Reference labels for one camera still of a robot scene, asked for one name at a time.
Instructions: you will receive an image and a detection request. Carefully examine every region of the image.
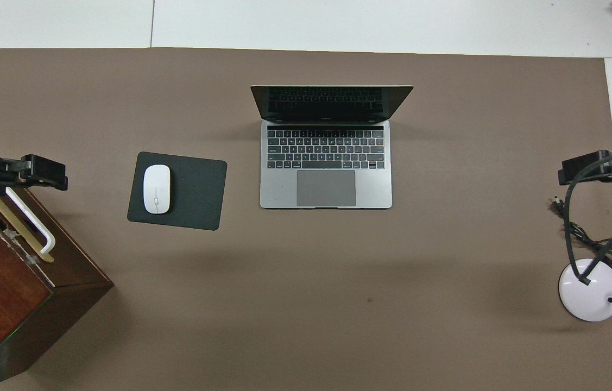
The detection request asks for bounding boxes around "silver grey laptop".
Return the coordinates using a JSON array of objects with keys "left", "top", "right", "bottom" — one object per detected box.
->
[{"left": 250, "top": 85, "right": 414, "bottom": 210}]

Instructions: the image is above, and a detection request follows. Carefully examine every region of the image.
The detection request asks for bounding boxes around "white computer mouse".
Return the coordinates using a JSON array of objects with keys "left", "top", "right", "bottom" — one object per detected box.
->
[{"left": 143, "top": 165, "right": 172, "bottom": 215}]

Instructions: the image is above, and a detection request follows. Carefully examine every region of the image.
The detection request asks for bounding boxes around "white desk lamp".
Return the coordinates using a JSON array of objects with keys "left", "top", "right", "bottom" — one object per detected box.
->
[{"left": 558, "top": 223, "right": 612, "bottom": 322}]

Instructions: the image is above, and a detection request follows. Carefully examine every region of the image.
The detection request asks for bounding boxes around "dark brown wooden box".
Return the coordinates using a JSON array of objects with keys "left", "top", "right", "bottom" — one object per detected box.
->
[{"left": 0, "top": 187, "right": 115, "bottom": 391}]

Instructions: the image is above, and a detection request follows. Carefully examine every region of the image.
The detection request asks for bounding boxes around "black mouse pad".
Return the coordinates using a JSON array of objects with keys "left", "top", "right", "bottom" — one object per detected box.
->
[{"left": 127, "top": 152, "right": 228, "bottom": 231}]

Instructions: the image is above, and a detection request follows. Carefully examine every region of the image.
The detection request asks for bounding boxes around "brown table mat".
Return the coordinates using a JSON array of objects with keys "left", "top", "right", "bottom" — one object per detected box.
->
[{"left": 0, "top": 47, "right": 612, "bottom": 391}]

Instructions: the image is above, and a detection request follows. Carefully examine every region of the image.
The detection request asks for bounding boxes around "black lamp power cable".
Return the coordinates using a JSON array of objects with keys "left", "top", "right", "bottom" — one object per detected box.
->
[{"left": 550, "top": 197, "right": 612, "bottom": 270}]

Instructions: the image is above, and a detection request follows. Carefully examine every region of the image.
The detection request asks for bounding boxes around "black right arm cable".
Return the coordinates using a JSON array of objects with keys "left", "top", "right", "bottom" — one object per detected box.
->
[{"left": 564, "top": 148, "right": 612, "bottom": 286}]

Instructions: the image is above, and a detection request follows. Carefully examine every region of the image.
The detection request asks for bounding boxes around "white box handle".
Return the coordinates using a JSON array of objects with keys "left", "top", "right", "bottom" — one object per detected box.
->
[{"left": 5, "top": 186, "right": 56, "bottom": 255}]

